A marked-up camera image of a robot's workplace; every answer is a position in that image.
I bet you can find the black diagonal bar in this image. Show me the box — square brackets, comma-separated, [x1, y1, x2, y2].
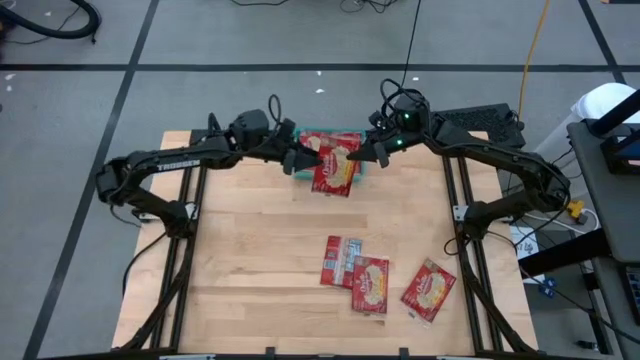
[588, 88, 640, 137]

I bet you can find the long yellow cable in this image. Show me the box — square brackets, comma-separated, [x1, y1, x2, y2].
[513, 0, 553, 176]

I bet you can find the black cable with loop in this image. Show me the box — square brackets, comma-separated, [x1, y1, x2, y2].
[399, 0, 422, 81]

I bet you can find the white paper sheet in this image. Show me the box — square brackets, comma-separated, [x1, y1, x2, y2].
[510, 225, 540, 274]

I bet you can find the white cylindrical bin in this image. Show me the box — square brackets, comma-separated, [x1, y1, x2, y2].
[523, 82, 640, 176]

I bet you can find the teal translucent plastic basket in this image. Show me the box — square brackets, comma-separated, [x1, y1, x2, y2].
[293, 127, 369, 181]

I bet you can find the thick black hose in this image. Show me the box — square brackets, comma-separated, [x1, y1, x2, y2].
[0, 0, 103, 41]

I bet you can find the dark keyboard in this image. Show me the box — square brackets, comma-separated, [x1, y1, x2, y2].
[623, 264, 640, 324]

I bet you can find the black device with screen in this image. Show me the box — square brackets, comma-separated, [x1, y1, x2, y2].
[599, 133, 640, 176]

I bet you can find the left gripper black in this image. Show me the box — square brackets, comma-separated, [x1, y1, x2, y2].
[267, 118, 324, 176]

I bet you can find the grey side table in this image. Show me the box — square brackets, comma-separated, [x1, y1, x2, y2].
[566, 119, 640, 360]

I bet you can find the yellow power plug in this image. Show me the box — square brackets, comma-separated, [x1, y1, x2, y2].
[567, 199, 587, 224]

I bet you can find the black support beam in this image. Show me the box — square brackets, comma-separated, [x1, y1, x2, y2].
[517, 227, 614, 279]

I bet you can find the red microwave popcorn bag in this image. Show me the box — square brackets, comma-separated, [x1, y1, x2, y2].
[350, 253, 391, 316]
[299, 130, 362, 151]
[310, 133, 362, 199]
[399, 257, 457, 326]
[319, 234, 364, 290]

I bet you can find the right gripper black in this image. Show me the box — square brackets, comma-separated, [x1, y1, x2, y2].
[347, 110, 404, 169]

